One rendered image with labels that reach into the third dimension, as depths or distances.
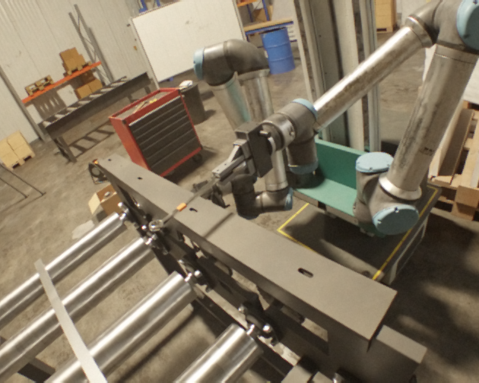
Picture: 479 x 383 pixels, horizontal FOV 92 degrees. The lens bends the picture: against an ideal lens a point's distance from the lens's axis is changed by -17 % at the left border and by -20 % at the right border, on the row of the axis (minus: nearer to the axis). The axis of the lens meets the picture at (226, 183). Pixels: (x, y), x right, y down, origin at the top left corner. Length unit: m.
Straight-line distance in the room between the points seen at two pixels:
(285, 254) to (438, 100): 0.58
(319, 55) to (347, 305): 1.06
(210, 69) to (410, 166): 0.72
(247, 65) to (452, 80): 0.60
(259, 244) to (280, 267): 0.07
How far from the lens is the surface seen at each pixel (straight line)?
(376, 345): 0.46
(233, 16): 5.52
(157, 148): 3.01
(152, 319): 0.90
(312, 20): 1.26
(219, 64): 0.99
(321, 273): 0.48
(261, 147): 0.66
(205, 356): 0.75
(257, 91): 0.97
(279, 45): 5.98
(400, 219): 1.00
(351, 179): 1.40
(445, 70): 0.85
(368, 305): 0.46
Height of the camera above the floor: 1.57
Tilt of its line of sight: 33 degrees down
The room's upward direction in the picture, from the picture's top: 21 degrees counter-clockwise
